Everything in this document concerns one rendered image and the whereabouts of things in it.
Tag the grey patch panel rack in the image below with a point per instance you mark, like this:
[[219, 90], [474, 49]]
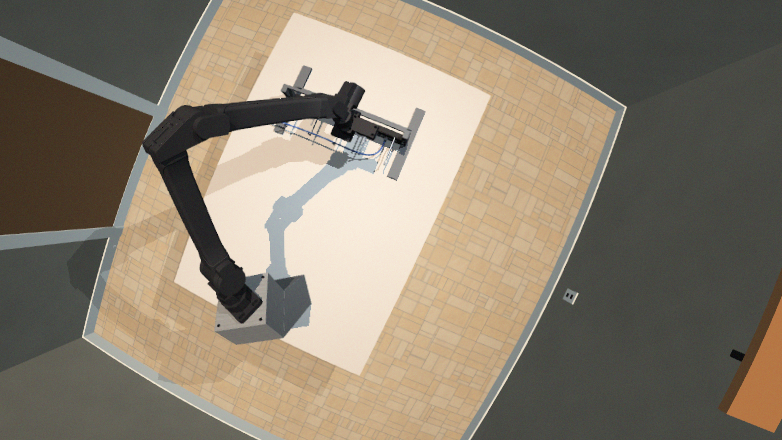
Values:
[[382, 131]]

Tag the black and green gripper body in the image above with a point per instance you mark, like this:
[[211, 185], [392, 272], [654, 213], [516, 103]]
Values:
[[337, 133]]

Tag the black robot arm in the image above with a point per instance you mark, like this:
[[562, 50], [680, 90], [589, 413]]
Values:
[[171, 159]]

